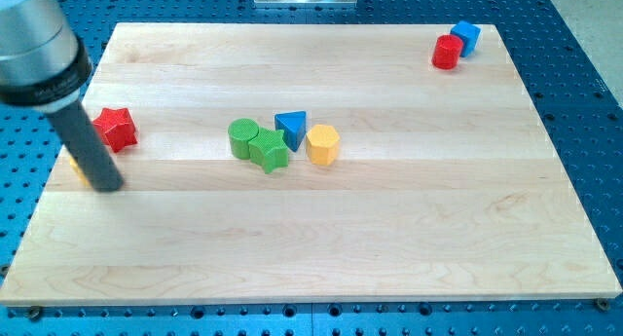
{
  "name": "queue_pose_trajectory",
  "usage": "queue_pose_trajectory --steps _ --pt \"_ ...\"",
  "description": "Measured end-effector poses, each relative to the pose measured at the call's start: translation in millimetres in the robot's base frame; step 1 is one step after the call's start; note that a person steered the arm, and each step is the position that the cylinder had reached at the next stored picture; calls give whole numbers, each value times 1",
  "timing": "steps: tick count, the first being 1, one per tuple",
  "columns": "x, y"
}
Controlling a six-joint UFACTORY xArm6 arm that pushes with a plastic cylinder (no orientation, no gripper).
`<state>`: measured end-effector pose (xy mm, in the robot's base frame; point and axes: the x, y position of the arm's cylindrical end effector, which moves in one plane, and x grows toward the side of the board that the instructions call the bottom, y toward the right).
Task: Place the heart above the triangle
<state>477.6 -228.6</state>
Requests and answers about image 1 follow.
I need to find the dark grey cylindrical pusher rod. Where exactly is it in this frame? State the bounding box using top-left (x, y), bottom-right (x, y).
top-left (45, 100), bottom-right (124, 192)

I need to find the yellow heart block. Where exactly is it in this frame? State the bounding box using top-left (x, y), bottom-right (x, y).
top-left (69, 156), bottom-right (91, 187)

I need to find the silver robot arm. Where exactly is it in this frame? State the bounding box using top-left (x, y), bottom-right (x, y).
top-left (1, 0), bottom-right (124, 192)

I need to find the blue triangle block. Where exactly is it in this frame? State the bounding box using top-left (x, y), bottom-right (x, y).
top-left (274, 111), bottom-right (307, 152)

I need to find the red star block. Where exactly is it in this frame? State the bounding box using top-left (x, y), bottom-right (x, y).
top-left (92, 108), bottom-right (137, 153)

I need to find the green cylinder block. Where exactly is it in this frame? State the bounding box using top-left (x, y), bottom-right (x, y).
top-left (228, 118), bottom-right (259, 160)

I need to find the green star block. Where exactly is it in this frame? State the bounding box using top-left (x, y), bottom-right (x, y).
top-left (248, 128), bottom-right (289, 173)

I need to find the light wooden board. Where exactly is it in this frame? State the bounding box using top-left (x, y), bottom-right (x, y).
top-left (1, 23), bottom-right (621, 307)

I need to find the yellow hexagon block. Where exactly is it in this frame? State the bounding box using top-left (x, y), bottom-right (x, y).
top-left (306, 124), bottom-right (341, 166)

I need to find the red cylinder block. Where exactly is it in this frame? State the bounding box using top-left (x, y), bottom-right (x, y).
top-left (431, 34), bottom-right (463, 70)

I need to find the blue cube block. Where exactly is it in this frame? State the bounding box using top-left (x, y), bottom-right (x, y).
top-left (450, 20), bottom-right (481, 57)

